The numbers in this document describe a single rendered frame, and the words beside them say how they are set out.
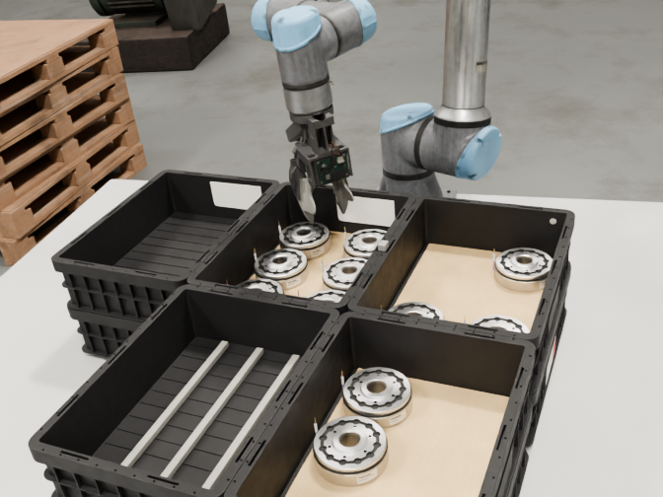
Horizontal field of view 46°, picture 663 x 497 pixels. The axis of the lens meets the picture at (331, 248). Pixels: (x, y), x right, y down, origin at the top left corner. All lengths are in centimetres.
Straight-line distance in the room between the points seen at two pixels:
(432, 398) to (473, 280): 33
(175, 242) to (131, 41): 416
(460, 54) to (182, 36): 421
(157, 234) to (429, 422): 83
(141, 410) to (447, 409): 47
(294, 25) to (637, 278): 92
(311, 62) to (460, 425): 58
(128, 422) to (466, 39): 92
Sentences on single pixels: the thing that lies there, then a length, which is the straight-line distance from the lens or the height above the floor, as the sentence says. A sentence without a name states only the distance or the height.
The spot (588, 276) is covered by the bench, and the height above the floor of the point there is 70.
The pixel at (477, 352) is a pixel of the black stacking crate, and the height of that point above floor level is 90.
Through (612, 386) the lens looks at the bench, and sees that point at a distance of 145.
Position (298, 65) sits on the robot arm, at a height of 128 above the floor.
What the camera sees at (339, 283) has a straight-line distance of 141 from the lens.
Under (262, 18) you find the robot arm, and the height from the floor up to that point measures 131.
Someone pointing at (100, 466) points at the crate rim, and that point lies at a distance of 106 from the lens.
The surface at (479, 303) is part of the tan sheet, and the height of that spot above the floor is 83.
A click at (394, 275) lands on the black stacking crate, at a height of 87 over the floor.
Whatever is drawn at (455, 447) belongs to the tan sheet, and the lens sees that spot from 113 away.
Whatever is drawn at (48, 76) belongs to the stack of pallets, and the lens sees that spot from 365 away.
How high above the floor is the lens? 164
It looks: 31 degrees down
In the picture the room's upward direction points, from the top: 6 degrees counter-clockwise
